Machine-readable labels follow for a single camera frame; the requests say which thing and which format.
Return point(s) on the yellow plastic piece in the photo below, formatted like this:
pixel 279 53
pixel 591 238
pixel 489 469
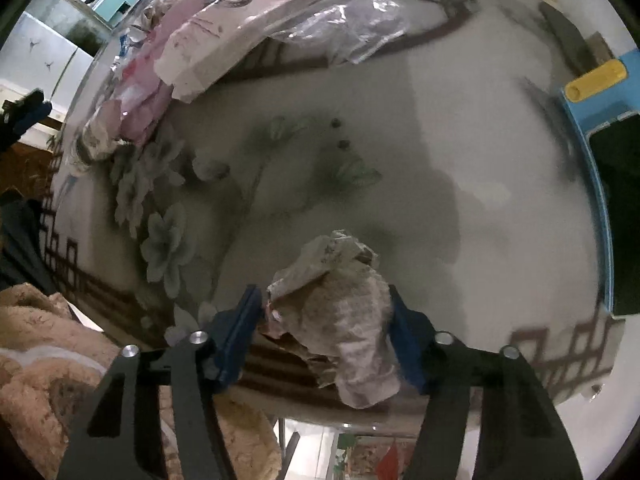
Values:
pixel 597 80

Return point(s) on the dark cloth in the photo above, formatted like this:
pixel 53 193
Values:
pixel 17 240

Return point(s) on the clear plastic bag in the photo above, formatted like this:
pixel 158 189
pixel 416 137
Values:
pixel 345 25

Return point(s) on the small dark crumb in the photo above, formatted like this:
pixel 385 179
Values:
pixel 335 122
pixel 343 144

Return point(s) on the brown fuzzy blanket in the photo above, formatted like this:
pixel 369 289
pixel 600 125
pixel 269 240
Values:
pixel 40 360

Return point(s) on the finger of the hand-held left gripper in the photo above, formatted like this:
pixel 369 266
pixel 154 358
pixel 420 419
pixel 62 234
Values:
pixel 30 112

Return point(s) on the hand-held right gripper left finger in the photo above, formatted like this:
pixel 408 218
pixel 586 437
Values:
pixel 239 332

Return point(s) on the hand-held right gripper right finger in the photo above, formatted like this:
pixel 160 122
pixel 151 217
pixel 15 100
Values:
pixel 407 347

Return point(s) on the floral printed tablecloth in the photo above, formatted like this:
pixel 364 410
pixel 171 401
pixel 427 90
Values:
pixel 450 110

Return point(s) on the white refrigerator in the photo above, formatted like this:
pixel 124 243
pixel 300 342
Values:
pixel 45 60

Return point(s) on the beige tissue wad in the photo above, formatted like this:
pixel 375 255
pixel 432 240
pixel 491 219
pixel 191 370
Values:
pixel 345 320

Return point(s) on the pink plastic bag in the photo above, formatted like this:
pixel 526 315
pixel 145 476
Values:
pixel 145 90

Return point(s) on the white pink printed box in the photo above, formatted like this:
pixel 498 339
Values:
pixel 235 25

